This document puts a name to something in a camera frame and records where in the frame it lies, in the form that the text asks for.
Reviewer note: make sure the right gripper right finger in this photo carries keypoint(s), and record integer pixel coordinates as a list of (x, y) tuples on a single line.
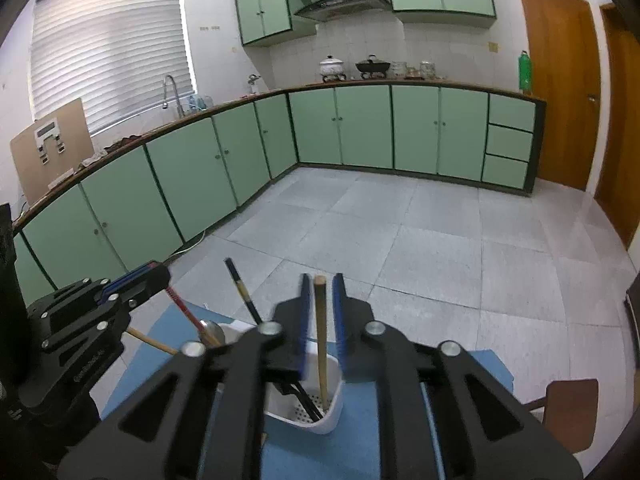
[(441, 414)]

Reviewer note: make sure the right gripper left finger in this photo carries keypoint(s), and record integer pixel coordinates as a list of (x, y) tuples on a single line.
[(201, 415)]

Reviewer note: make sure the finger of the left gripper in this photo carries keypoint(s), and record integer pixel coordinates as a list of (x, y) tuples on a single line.
[(161, 281), (135, 287)]

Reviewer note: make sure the red patterned chopstick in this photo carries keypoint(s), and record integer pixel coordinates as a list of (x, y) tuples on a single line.
[(177, 300)]

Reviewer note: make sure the black chopstick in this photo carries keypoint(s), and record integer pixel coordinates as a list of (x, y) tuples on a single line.
[(242, 290)]

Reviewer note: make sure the light bamboo chopstick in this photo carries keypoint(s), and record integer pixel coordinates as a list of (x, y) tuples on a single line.
[(150, 341)]

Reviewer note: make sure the metal spoon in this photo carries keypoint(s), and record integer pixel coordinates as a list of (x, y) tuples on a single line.
[(211, 334)]

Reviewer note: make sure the black plastic spoon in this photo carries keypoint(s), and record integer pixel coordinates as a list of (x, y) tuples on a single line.
[(297, 390)]

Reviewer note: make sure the green lower kitchen cabinets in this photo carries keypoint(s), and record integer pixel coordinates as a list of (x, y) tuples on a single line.
[(153, 195)]

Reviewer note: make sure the white twin utensil holder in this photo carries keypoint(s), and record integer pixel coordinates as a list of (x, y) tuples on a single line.
[(288, 410)]

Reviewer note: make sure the brown wooden stool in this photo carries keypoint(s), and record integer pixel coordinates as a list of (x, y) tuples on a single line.
[(570, 411)]

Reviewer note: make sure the blue table mat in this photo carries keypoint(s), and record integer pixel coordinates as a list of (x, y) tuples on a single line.
[(349, 451)]

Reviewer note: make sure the brown board with device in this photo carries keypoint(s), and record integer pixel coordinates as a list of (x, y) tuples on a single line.
[(51, 148)]

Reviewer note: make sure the chrome sink faucet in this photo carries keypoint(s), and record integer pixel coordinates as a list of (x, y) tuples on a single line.
[(172, 95)]

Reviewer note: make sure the black glass cabinet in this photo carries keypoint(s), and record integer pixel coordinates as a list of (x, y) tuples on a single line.
[(632, 305)]

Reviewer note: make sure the white window blind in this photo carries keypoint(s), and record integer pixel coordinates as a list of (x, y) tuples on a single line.
[(118, 57)]

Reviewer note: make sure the white cooking pot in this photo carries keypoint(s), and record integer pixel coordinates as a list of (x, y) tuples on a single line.
[(332, 69)]

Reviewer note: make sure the right wooden door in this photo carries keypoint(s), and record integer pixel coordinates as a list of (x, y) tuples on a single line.
[(618, 188)]

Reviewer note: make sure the wooden door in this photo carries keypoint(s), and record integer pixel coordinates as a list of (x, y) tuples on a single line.
[(618, 188), (566, 73)]

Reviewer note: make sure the black wok pan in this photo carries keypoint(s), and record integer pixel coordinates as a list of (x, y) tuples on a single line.
[(373, 68)]

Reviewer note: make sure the glass jars on counter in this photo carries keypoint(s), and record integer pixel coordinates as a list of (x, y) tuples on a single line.
[(424, 71)]

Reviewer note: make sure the black range hood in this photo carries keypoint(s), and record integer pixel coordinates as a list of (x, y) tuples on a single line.
[(327, 10)]

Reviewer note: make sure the green thermos bottle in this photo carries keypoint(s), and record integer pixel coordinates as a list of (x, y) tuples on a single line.
[(525, 73)]

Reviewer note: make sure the left wooden door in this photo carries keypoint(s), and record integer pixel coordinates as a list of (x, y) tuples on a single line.
[(566, 73)]

